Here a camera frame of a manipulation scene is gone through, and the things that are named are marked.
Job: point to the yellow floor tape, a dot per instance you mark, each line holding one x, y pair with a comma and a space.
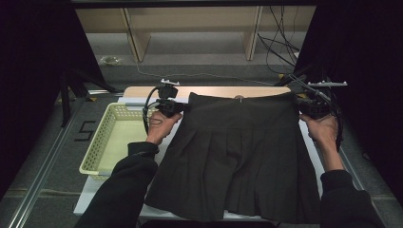
281, 76
91, 99

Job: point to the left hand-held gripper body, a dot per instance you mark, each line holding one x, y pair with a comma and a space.
171, 107

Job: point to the black overhead frame bar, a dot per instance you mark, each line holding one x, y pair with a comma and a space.
190, 3

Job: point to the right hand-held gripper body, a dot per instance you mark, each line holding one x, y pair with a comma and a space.
316, 107

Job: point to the crumpled clear plastic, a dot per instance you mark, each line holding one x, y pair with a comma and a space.
110, 60

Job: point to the black curtain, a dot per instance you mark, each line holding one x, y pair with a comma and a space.
364, 63
28, 79

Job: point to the person's right hand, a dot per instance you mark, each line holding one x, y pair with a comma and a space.
323, 131

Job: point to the person's left hand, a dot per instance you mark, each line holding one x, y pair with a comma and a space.
161, 129

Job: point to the white foam board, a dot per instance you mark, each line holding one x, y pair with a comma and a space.
87, 198

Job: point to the dark pleated skirt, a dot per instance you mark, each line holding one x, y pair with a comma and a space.
237, 152

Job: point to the pale yellow plastic basket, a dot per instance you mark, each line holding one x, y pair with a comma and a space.
120, 139

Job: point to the wooden shelf unit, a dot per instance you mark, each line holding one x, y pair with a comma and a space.
196, 19

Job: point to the aluminium floor rail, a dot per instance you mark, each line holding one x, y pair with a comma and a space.
355, 171
38, 180

